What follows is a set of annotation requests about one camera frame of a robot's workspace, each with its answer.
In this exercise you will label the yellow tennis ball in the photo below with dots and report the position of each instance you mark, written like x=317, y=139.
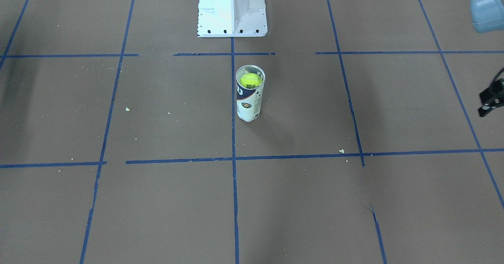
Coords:
x=250, y=80

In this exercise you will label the clear tennis ball can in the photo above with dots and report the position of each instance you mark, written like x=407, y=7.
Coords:
x=248, y=101

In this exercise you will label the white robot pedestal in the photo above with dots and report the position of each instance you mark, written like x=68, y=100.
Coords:
x=232, y=18

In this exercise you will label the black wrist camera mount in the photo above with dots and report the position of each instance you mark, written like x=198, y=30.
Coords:
x=492, y=97

